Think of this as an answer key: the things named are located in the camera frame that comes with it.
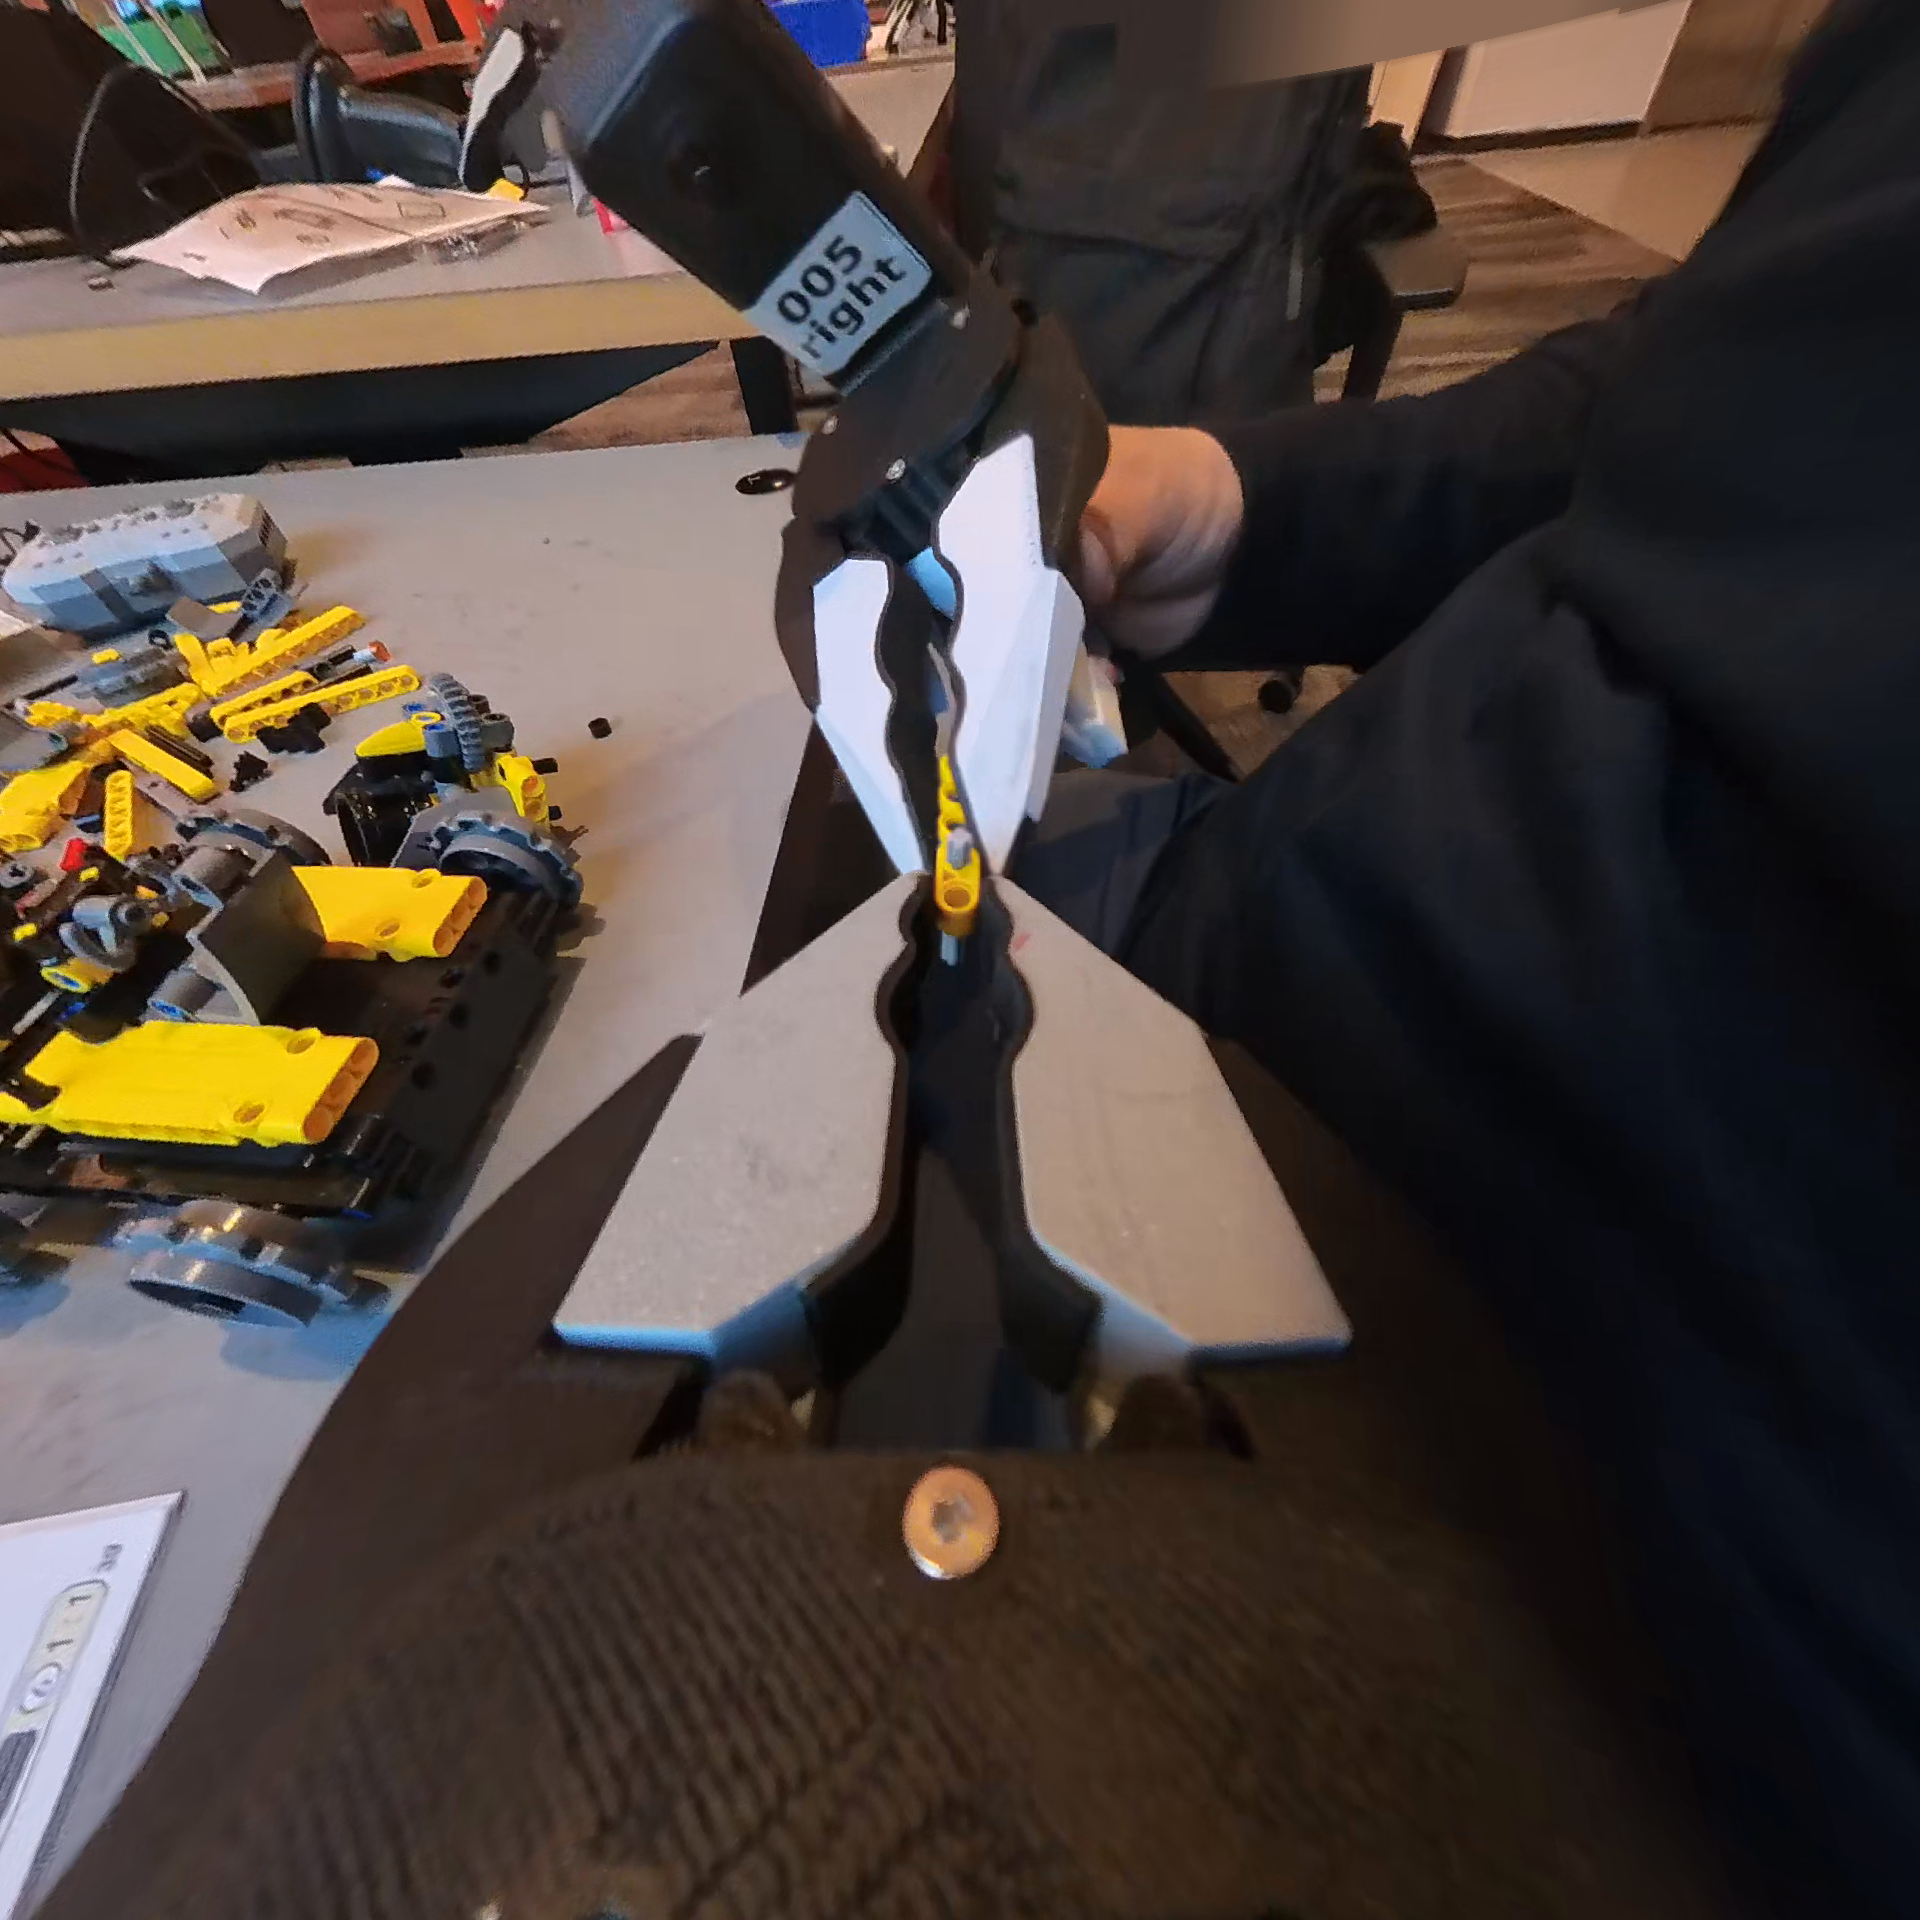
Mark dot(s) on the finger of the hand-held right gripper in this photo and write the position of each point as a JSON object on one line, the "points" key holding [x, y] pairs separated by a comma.
{"points": [[1020, 600], [856, 675]]}

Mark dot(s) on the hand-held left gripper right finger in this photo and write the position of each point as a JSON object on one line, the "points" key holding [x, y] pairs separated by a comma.
{"points": [[1170, 1170]]}

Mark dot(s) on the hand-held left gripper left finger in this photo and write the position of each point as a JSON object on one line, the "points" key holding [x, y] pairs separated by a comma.
{"points": [[751, 1170]]}

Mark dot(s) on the yellow thin toy beam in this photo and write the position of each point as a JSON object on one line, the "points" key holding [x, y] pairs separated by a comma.
{"points": [[956, 885]]}

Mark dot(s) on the grey toy axle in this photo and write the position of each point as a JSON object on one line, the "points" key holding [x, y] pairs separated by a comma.
{"points": [[956, 944]]}

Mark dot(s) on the person's right forearm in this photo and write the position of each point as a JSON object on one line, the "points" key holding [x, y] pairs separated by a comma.
{"points": [[1425, 481]]}

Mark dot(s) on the black desk grommet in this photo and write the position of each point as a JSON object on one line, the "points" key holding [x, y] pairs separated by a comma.
{"points": [[767, 483]]}

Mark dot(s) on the grey desk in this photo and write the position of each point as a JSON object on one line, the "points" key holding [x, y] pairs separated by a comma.
{"points": [[630, 600]]}

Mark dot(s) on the person's right hand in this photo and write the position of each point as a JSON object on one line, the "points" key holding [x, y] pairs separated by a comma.
{"points": [[1162, 539]]}

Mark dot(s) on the idle black grey gripper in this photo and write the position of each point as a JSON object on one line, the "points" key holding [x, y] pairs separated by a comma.
{"points": [[494, 106]]}

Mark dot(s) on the black swivel chair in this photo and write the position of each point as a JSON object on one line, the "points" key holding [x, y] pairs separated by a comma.
{"points": [[376, 128]]}

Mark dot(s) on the grey table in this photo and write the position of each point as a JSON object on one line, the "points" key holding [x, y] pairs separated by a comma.
{"points": [[376, 329]]}

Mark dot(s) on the white paper sheet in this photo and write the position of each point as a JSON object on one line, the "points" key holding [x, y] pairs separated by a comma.
{"points": [[329, 234]]}

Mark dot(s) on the black backpack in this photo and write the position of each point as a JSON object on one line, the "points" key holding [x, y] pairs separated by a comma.
{"points": [[1170, 225]]}

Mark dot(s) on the toy wheel gear subassembly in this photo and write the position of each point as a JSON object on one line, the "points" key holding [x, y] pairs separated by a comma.
{"points": [[388, 749]]}

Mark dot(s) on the black office chair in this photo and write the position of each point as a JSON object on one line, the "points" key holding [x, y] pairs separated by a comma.
{"points": [[1394, 270]]}

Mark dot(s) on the yellow toy vehicle model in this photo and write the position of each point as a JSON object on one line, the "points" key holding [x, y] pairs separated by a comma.
{"points": [[194, 1078]]}

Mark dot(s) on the pile of loose toy pieces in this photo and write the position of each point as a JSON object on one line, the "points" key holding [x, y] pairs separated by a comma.
{"points": [[270, 660]]}

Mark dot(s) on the black monitor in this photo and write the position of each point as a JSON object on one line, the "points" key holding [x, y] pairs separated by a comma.
{"points": [[105, 134]]}

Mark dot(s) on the grey toy battery box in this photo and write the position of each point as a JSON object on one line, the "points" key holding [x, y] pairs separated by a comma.
{"points": [[136, 562]]}

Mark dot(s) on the instruction booklet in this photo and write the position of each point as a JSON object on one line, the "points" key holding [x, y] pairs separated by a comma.
{"points": [[76, 1651]]}

